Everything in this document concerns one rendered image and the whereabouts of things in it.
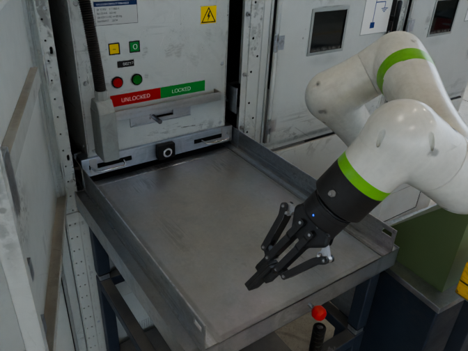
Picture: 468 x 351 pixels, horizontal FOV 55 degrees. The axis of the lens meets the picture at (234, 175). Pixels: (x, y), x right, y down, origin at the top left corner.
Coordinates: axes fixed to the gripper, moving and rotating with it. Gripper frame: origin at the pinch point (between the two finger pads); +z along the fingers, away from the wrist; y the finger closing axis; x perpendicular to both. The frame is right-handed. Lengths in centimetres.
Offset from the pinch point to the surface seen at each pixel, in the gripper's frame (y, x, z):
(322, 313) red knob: -9.0, -21.4, 8.6
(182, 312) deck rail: 5.0, 3.5, 19.3
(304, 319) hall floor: 4, -109, 78
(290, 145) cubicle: 54, -84, 17
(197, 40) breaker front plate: 77, -33, -3
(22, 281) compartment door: 14.9, 34.4, 12.2
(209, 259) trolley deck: 16.0, -13.6, 21.2
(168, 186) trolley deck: 48, -26, 31
